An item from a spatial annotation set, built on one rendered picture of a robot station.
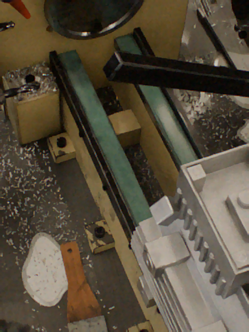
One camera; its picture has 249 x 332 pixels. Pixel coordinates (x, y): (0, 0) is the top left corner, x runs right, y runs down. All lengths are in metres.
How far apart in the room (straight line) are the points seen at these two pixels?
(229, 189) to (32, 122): 0.43
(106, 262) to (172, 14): 0.38
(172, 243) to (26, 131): 0.42
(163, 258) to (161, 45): 0.50
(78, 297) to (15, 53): 0.35
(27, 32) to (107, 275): 0.36
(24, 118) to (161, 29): 0.25
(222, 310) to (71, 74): 0.46
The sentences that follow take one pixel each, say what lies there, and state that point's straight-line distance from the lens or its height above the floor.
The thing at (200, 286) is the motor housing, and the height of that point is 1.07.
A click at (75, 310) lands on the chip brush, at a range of 0.97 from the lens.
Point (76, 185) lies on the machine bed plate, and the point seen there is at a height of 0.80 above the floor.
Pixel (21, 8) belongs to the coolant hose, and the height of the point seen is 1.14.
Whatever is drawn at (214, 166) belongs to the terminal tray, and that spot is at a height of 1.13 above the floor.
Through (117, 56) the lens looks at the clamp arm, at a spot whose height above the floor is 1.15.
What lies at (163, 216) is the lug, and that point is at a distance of 0.72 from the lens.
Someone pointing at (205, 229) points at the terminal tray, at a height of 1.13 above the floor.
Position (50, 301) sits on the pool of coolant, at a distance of 0.98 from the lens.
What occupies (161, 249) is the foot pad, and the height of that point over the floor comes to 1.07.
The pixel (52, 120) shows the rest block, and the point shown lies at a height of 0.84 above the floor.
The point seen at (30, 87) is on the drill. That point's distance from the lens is 0.83.
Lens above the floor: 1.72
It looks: 59 degrees down
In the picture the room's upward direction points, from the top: 5 degrees clockwise
